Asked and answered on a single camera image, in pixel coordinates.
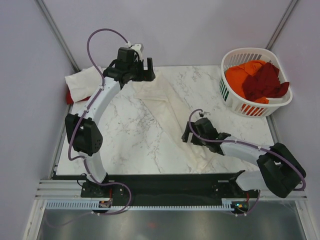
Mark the right corner metal post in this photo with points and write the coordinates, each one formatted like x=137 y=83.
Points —
x=282 y=23

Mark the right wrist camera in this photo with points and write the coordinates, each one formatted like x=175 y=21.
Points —
x=204 y=128

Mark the folded red t shirt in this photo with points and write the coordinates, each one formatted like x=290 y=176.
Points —
x=69 y=100

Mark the cream white t shirt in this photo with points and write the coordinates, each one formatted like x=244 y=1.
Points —
x=172 y=115

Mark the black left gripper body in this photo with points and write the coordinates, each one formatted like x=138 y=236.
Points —
x=131 y=68

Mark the aluminium frame rail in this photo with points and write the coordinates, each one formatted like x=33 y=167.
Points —
x=70 y=190

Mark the white slotted cable duct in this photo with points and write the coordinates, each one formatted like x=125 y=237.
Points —
x=99 y=205

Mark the white plastic laundry basket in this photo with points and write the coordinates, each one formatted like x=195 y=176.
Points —
x=244 y=107

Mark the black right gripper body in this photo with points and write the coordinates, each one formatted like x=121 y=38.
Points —
x=194 y=140

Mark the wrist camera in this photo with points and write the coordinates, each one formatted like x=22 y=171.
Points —
x=204 y=128
x=131 y=54

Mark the orange t shirt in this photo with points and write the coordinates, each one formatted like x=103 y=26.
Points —
x=236 y=76

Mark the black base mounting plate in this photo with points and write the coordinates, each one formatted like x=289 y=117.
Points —
x=208 y=188

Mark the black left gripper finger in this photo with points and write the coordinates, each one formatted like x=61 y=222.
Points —
x=140 y=75
x=149 y=74

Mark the green t shirt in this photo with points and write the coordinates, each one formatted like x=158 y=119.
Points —
x=223 y=90

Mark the dark red t shirt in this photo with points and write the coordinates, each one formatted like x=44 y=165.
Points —
x=264 y=84

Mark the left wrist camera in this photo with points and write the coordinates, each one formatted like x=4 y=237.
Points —
x=131 y=54

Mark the corner metal post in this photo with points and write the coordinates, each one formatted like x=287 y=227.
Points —
x=282 y=23
x=57 y=33

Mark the left corner metal post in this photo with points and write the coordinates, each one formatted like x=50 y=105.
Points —
x=57 y=33

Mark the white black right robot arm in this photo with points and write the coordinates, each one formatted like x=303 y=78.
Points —
x=278 y=170

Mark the folded white t shirt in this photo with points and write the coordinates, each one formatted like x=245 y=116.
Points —
x=83 y=84

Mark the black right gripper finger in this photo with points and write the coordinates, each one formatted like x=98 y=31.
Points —
x=186 y=133
x=196 y=141

